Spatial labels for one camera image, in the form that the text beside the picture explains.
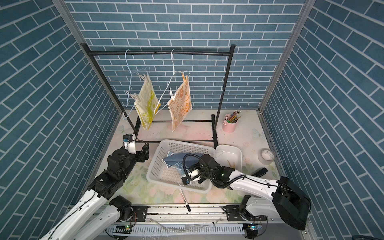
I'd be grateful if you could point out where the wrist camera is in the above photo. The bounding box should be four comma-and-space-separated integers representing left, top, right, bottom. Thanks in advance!
123, 134, 137, 155
182, 169, 201, 186

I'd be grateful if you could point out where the yellow green patterned towel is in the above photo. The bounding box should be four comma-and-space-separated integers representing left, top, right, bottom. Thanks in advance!
134, 79, 159, 131

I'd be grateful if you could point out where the white rectangular tray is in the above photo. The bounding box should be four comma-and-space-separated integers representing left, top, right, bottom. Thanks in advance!
215, 145, 243, 172

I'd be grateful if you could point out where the black rectangular device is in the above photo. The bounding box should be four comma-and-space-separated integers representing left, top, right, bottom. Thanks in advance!
252, 168, 268, 178

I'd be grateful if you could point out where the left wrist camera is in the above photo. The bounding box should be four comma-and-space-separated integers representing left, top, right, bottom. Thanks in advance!
123, 134, 137, 155

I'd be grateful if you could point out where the blue patterned towel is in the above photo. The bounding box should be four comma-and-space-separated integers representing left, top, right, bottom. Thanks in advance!
162, 152, 199, 176

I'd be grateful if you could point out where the black tipped marker pen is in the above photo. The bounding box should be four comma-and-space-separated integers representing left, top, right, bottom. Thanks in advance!
179, 189, 192, 213

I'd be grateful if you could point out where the pink pencil cup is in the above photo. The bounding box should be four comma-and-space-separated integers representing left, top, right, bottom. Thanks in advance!
222, 110, 241, 133

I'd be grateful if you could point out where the white wire hanger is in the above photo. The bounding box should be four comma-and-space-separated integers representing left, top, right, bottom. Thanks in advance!
209, 151, 224, 159
154, 49, 191, 115

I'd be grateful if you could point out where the white clothespin lower left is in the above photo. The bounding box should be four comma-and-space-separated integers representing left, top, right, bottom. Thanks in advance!
129, 93, 140, 101

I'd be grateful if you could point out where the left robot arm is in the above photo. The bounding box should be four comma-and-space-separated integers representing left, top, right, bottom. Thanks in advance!
41, 143, 150, 240

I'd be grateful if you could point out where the orange patterned towel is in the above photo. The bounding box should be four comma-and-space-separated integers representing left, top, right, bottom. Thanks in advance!
168, 80, 193, 132

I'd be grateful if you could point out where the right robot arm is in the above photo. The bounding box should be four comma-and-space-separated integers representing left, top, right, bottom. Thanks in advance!
182, 154, 312, 231

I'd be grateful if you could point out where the white clothespin middle lower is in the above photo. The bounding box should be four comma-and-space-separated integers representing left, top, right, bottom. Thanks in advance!
169, 88, 175, 100

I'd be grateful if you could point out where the white clothespin upper left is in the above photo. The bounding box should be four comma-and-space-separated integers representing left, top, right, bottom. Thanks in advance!
137, 73, 150, 81

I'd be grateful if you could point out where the light blue wire hanger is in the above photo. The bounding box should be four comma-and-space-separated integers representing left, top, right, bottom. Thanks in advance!
125, 49, 151, 108

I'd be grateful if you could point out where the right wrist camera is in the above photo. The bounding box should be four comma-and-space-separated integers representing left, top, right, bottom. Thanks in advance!
182, 169, 201, 186

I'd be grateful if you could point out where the white perforated plastic basket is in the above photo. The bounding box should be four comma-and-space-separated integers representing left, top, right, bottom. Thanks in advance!
147, 140, 216, 194

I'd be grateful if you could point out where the clear tape roll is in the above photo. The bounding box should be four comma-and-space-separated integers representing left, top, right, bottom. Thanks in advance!
258, 149, 276, 166

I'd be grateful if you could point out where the white clothespin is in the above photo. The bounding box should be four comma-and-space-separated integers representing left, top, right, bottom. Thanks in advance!
129, 93, 140, 101
169, 88, 175, 100
137, 73, 150, 81

